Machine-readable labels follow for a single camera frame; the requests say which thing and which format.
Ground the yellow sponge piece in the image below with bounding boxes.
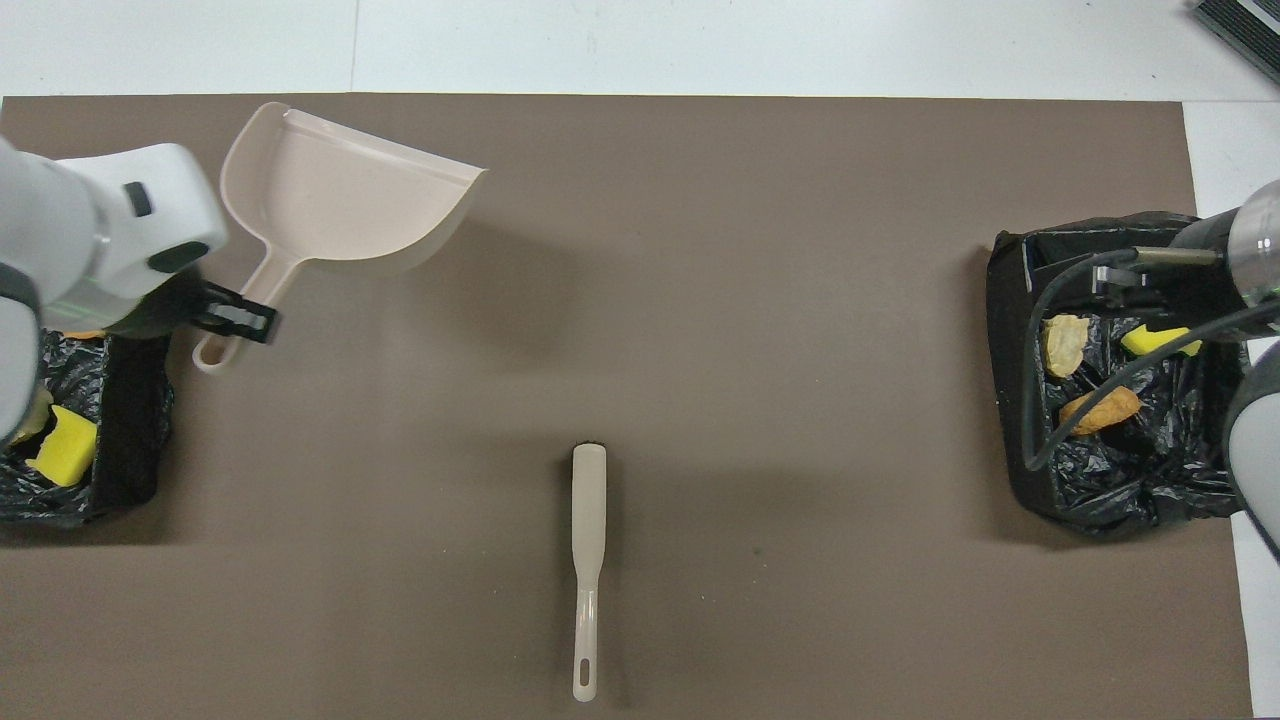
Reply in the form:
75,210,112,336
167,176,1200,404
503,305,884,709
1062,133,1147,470
25,405,99,488
1120,323,1204,358

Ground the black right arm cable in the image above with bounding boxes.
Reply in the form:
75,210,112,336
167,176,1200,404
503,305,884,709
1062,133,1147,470
1020,245,1280,473

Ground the dark ribbed device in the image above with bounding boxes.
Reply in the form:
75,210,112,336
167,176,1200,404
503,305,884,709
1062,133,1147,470
1190,0,1280,56

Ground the brown table mat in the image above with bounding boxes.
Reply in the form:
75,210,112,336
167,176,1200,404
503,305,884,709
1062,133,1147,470
0,93,1253,720

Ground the beige hand brush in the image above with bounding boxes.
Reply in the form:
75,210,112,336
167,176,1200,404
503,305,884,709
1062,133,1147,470
571,442,609,703

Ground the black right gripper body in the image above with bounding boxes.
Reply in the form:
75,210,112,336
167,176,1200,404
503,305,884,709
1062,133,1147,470
1150,265,1241,321

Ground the striped bread piece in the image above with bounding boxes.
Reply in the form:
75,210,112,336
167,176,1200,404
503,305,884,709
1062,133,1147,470
1042,314,1091,379

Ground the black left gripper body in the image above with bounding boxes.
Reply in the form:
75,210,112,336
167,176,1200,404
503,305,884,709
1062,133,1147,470
130,275,216,341

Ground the bin with black liner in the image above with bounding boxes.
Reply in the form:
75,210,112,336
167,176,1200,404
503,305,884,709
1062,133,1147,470
985,210,1251,541
0,325,176,529

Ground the beige plastic dustpan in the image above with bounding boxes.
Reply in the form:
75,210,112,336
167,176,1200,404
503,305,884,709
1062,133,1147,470
192,101,489,375

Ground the orange brown bread piece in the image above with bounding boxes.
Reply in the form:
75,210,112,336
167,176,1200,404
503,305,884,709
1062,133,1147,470
1060,386,1143,436

